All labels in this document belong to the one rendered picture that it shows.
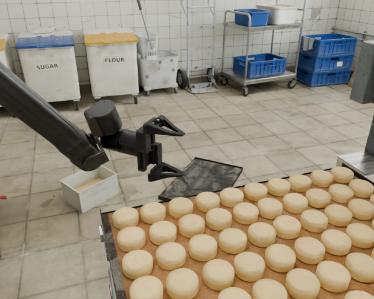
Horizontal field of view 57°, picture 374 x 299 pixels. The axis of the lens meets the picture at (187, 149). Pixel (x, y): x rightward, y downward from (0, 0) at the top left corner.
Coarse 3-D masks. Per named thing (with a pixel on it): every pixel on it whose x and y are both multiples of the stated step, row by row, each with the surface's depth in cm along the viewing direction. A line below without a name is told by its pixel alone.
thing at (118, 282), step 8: (328, 168) 86; (352, 168) 84; (288, 176) 83; (360, 176) 82; (168, 200) 74; (104, 216) 70; (104, 224) 67; (104, 232) 63; (112, 240) 63; (112, 248) 62; (112, 256) 60; (112, 264) 58; (112, 272) 55; (120, 272) 57; (120, 280) 55; (120, 288) 54; (120, 296) 52
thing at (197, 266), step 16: (304, 192) 77; (224, 208) 72; (112, 224) 67; (144, 224) 67; (176, 224) 67; (240, 224) 67; (272, 224) 67; (368, 224) 67; (176, 240) 63; (288, 240) 63; (224, 256) 60; (336, 256) 60; (160, 272) 56; (272, 272) 56; (128, 288) 54; (208, 288) 54; (320, 288) 54; (352, 288) 54; (368, 288) 54
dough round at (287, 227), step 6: (282, 216) 66; (288, 216) 66; (276, 222) 65; (282, 222) 65; (288, 222) 65; (294, 222) 65; (276, 228) 64; (282, 228) 63; (288, 228) 63; (294, 228) 63; (276, 234) 64; (282, 234) 63; (288, 234) 63; (294, 234) 63
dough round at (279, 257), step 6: (270, 246) 59; (276, 246) 59; (282, 246) 59; (270, 252) 58; (276, 252) 58; (282, 252) 58; (288, 252) 58; (264, 258) 59; (270, 258) 57; (276, 258) 57; (282, 258) 57; (288, 258) 57; (294, 258) 57; (270, 264) 57; (276, 264) 56; (282, 264) 56; (288, 264) 56; (294, 264) 57; (276, 270) 56; (282, 270) 56; (288, 270) 56
